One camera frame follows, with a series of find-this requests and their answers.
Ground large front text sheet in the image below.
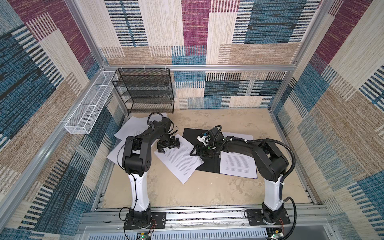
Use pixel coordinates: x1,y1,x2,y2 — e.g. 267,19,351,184
220,151,258,179

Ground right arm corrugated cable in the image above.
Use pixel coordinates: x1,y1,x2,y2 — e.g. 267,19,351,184
209,125,298,240

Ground blank white paper sheet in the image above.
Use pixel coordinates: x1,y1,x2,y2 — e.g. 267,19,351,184
114,117,148,140

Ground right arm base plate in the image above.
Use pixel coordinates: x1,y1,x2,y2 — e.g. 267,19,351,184
244,207,293,226

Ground black wire mesh shelf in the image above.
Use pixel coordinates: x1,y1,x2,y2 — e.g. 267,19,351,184
112,68,175,114

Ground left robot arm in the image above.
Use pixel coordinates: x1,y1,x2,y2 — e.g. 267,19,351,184
121,112,180,228

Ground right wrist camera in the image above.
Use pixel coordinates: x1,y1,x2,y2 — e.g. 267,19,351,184
197,132,211,146

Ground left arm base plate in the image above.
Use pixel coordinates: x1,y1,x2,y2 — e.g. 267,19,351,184
123,211,167,230

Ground orange black file folder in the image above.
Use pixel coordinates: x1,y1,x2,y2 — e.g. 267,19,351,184
182,127,259,180

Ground white wire mesh basket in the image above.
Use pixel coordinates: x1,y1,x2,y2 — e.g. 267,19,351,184
65,71,115,135

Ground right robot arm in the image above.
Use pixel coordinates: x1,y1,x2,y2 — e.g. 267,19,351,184
190,125,296,225

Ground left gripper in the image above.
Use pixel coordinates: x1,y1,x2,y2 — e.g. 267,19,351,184
157,136,180,153

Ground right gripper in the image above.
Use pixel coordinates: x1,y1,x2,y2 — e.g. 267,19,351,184
189,140,219,158

